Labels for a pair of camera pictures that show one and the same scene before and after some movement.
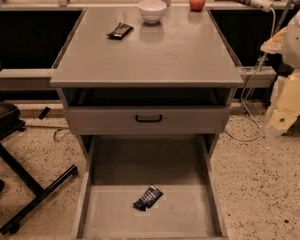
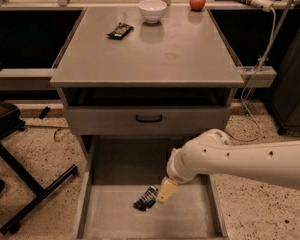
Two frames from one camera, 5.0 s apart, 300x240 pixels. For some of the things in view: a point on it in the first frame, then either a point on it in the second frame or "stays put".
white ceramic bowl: [152, 11] stays put
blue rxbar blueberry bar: [148, 199] stays put
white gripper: [298, 42] to [177, 173]
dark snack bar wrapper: [120, 31] stays put
